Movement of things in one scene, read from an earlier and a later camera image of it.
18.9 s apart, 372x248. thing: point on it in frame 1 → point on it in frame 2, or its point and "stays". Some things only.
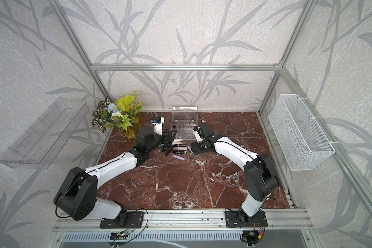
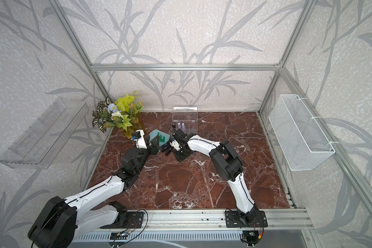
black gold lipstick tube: x=165 y=148 stays
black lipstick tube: x=168 y=152 stays
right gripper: x=195 y=149 → x=179 y=158
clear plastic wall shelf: x=37 y=146 stays
